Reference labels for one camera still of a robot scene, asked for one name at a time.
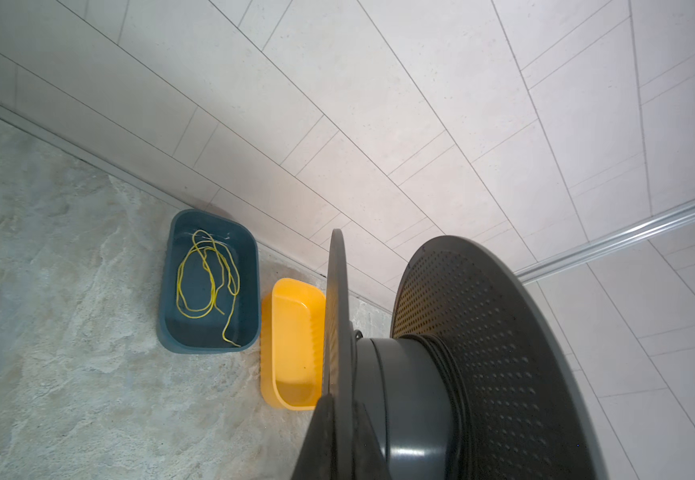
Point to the yellow plastic bin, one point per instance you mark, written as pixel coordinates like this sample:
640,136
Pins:
292,345

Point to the dark grey cable spool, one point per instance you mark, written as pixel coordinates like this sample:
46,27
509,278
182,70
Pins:
469,384

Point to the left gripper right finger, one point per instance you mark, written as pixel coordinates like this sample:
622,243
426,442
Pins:
368,461

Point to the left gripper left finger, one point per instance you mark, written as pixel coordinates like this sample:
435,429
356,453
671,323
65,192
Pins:
317,459

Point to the teal plastic bin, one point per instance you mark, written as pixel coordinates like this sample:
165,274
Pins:
211,295

